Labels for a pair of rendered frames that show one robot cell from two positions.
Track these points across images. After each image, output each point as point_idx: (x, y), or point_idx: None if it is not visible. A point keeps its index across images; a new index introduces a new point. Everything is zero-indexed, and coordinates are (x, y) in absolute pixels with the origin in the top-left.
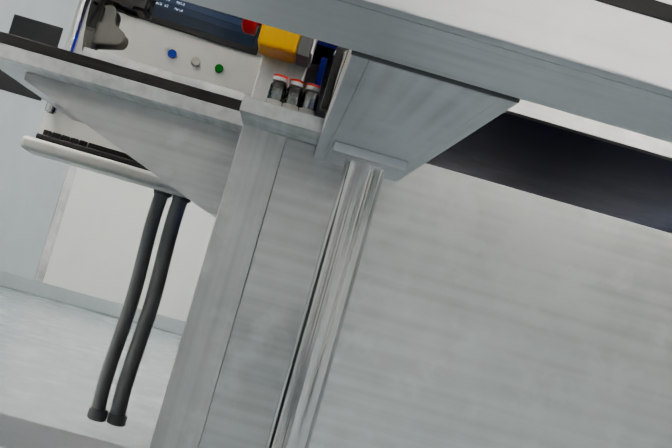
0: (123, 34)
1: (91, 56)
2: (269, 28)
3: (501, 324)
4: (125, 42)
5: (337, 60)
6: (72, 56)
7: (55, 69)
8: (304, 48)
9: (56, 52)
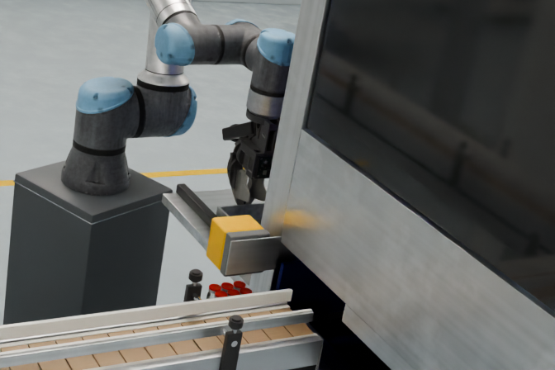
0: (249, 195)
1: (220, 215)
2: (209, 246)
3: None
4: (265, 195)
5: (184, 301)
6: (204, 215)
7: (187, 228)
8: (222, 268)
9: (199, 211)
